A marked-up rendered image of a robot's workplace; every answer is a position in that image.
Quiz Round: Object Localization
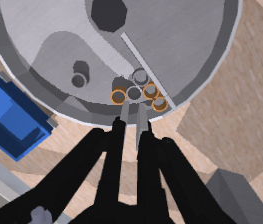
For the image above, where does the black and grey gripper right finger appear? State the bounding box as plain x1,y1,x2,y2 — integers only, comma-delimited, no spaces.
136,103,237,224

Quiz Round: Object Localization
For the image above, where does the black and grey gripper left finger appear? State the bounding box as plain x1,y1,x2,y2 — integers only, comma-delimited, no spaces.
0,100,130,224

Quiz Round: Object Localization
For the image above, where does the blue crate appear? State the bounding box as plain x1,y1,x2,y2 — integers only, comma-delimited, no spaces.
0,71,58,162

